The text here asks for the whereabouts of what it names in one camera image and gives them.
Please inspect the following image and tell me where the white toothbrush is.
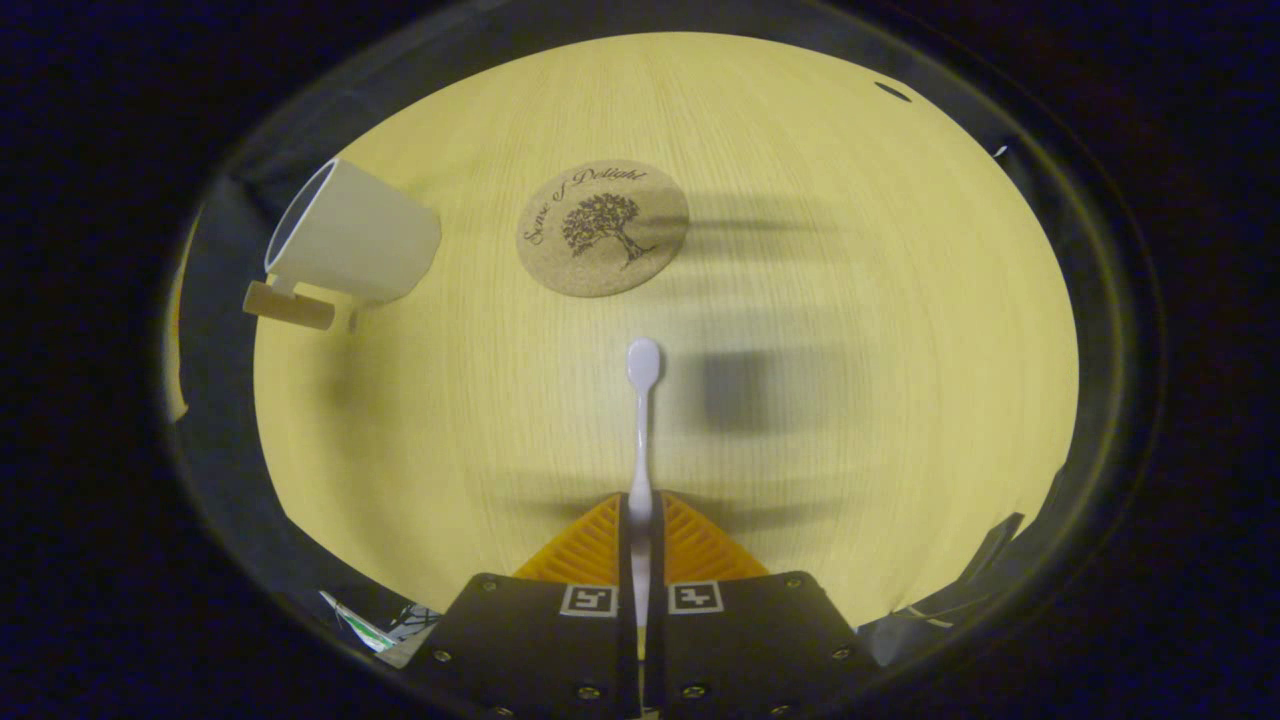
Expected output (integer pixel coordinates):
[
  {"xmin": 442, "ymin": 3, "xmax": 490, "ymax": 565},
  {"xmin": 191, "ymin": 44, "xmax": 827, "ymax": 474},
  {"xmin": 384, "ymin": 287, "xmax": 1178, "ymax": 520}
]
[{"xmin": 624, "ymin": 337, "xmax": 664, "ymax": 661}]

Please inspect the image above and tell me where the round cork coaster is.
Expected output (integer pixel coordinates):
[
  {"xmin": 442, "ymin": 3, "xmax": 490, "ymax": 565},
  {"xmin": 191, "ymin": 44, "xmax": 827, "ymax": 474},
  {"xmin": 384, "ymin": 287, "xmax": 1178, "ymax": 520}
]
[{"xmin": 515, "ymin": 160, "xmax": 691, "ymax": 299}]

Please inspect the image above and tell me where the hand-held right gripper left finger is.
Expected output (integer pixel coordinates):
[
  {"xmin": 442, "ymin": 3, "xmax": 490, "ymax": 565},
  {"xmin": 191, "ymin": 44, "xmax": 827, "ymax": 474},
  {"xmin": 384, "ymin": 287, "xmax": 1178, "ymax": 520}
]
[{"xmin": 405, "ymin": 492, "xmax": 642, "ymax": 720}]

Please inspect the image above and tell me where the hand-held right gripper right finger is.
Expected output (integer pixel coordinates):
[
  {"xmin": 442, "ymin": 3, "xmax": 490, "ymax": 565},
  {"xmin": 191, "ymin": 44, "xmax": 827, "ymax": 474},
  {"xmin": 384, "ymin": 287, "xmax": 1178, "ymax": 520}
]
[{"xmin": 645, "ymin": 490, "xmax": 881, "ymax": 720}]

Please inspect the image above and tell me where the white toothpaste tube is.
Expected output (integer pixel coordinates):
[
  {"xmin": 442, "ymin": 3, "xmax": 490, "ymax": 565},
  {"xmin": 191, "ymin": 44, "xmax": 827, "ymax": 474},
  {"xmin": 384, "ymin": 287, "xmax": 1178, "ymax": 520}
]
[{"xmin": 320, "ymin": 590, "xmax": 441, "ymax": 669}]

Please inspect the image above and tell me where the white cup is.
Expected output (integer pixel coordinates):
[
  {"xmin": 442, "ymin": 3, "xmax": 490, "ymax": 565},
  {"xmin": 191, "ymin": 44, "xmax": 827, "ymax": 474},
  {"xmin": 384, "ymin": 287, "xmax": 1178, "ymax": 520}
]
[{"xmin": 243, "ymin": 158, "xmax": 443, "ymax": 333}]

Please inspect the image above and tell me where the wooden desktop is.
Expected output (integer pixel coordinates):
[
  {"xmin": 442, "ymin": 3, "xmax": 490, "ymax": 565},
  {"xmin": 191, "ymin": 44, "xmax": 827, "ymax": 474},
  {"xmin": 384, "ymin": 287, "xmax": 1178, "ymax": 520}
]
[{"xmin": 250, "ymin": 30, "xmax": 1081, "ymax": 641}]

